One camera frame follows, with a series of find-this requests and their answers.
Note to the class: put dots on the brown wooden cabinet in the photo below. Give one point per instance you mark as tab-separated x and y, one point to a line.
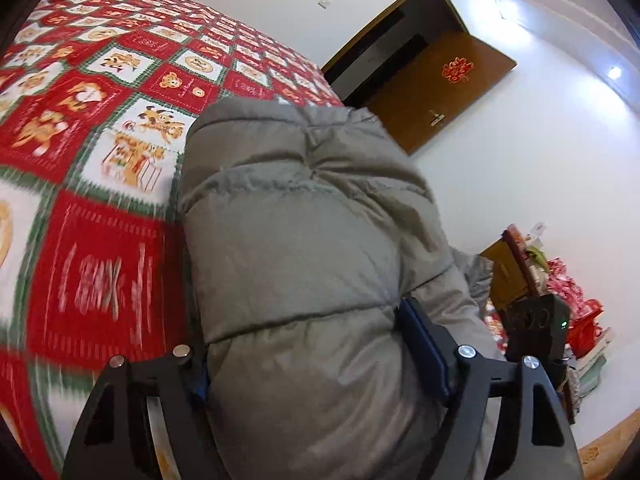
511	279

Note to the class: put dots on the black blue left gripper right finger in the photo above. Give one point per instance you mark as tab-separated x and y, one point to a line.
533	438

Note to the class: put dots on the red double happiness sticker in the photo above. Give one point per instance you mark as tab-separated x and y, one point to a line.
457	70

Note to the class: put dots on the brown wooden door frame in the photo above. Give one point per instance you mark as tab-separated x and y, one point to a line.
385	45

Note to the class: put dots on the white wall switch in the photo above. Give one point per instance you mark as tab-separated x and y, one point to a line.
325	2

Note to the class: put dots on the grey quilted down jacket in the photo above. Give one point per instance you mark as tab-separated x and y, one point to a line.
305	227

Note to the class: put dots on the red Christmas patchwork bedspread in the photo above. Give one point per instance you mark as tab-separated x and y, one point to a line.
96	99

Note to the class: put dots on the brown wooden door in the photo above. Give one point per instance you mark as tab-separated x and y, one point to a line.
403	103

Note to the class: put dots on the silver door handle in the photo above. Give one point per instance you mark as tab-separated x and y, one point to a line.
437	118

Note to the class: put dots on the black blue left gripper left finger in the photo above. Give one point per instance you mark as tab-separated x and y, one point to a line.
113	436

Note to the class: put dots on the red patterned bag pile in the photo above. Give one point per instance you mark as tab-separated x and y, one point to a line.
586	339

